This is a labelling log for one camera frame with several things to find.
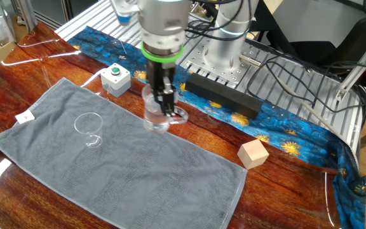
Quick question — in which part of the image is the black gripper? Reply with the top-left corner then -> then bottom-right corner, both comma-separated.
146,59 -> 179,118

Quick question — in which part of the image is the coiled black cable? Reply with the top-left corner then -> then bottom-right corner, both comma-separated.
184,17 -> 224,41

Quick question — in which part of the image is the clear glass mug with water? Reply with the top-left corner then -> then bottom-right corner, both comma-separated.
141,84 -> 189,134

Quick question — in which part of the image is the green push button box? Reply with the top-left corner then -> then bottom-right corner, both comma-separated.
100,62 -> 132,98

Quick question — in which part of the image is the black foam block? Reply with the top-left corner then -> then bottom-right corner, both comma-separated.
184,72 -> 264,121

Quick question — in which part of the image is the grey cable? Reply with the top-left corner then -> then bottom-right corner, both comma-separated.
278,81 -> 346,139

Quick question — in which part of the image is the grey towel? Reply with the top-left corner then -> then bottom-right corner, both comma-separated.
0,77 -> 248,229

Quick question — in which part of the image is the black cable bundle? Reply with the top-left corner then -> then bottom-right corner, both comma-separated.
246,47 -> 366,115

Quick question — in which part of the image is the dark framed cabinet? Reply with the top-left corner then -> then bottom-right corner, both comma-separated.
30,0 -> 100,31

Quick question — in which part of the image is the light wooden cube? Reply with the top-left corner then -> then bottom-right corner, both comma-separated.
237,139 -> 270,170

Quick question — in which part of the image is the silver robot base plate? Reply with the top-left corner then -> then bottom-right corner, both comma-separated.
181,39 -> 250,90

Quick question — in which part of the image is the empty clear plastic cup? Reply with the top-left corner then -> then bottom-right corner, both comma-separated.
73,111 -> 104,149

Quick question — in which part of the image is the blue starry tablecloth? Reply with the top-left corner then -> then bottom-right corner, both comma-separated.
0,25 -> 366,229

